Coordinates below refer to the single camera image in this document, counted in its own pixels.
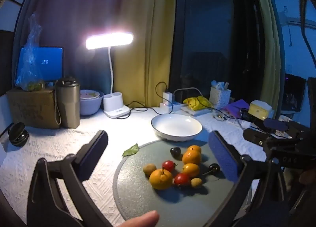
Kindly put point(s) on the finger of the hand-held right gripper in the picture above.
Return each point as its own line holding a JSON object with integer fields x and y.
{"x": 275, "y": 123}
{"x": 255, "y": 138}

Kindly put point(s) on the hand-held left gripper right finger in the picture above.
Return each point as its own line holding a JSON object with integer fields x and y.
{"x": 222, "y": 157}

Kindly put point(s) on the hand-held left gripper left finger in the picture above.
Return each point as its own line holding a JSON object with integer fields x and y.
{"x": 95, "y": 152}

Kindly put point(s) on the dark cherry with stem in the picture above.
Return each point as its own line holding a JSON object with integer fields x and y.
{"x": 214, "y": 168}

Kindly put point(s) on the round orange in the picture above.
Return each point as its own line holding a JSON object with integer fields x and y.
{"x": 195, "y": 148}
{"x": 191, "y": 157}

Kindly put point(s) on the small oval orange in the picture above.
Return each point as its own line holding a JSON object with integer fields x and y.
{"x": 190, "y": 169}

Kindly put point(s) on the small yellow round fruit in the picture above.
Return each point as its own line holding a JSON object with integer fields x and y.
{"x": 196, "y": 182}

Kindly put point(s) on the red cherry tomato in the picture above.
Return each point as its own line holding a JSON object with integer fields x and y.
{"x": 182, "y": 179}
{"x": 168, "y": 165}

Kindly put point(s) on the white bowl with dark rim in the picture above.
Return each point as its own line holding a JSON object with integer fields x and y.
{"x": 176, "y": 125}

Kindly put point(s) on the tan round fruit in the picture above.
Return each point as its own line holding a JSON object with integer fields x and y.
{"x": 149, "y": 169}

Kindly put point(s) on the large orange with stem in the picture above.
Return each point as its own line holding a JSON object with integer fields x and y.
{"x": 161, "y": 179}

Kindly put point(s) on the person's right hand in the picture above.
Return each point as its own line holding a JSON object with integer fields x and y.
{"x": 307, "y": 177}

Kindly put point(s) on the person's left hand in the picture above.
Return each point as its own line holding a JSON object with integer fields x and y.
{"x": 143, "y": 220}

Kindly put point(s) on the yellow and white box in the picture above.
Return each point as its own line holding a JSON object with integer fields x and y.
{"x": 259, "y": 109}

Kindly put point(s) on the white textured tablecloth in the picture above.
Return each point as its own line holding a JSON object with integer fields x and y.
{"x": 61, "y": 148}

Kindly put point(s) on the purple cloth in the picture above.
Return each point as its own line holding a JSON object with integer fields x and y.
{"x": 234, "y": 108}

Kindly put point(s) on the green leaf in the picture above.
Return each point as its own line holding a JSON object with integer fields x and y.
{"x": 131, "y": 150}

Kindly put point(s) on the black screen device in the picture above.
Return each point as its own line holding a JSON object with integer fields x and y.
{"x": 293, "y": 91}

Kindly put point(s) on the lavender bowl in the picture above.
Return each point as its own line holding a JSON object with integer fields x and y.
{"x": 90, "y": 107}

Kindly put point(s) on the flat white box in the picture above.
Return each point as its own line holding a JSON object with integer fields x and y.
{"x": 197, "y": 112}

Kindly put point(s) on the white desk lamp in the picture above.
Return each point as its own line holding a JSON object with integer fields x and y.
{"x": 114, "y": 104}

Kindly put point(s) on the white woven basket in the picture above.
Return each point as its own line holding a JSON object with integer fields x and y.
{"x": 219, "y": 97}

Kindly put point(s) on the grey metal tumbler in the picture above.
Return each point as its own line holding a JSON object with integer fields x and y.
{"x": 68, "y": 103}

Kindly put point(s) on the small white bowl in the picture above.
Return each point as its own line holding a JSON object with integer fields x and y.
{"x": 88, "y": 94}

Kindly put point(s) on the grey round board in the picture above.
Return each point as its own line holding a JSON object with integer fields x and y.
{"x": 138, "y": 192}

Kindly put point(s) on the yellow printed bag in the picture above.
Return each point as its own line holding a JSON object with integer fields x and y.
{"x": 195, "y": 103}

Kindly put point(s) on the white packets in basket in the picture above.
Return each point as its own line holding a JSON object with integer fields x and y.
{"x": 219, "y": 85}

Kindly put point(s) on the white power strip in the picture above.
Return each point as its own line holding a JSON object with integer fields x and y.
{"x": 166, "y": 108}

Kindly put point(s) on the cardboard box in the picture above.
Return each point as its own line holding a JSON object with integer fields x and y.
{"x": 32, "y": 108}

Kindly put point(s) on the black round case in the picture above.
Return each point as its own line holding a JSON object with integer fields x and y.
{"x": 18, "y": 134}

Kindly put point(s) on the green curtain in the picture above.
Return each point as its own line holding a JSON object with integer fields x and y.
{"x": 269, "y": 44}

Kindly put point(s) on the white charger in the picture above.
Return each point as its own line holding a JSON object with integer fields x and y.
{"x": 167, "y": 97}

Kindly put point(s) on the tablet with blue screen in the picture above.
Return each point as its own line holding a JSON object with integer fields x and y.
{"x": 50, "y": 61}

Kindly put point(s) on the dark glass window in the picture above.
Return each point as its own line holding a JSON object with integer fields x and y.
{"x": 209, "y": 31}

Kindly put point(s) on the clear plastic bag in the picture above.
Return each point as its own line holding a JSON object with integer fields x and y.
{"x": 30, "y": 51}

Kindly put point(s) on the yellow curtain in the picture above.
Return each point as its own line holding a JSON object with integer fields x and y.
{"x": 148, "y": 44}

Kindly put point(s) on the dark blue curtain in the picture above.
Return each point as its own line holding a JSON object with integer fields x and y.
{"x": 74, "y": 7}

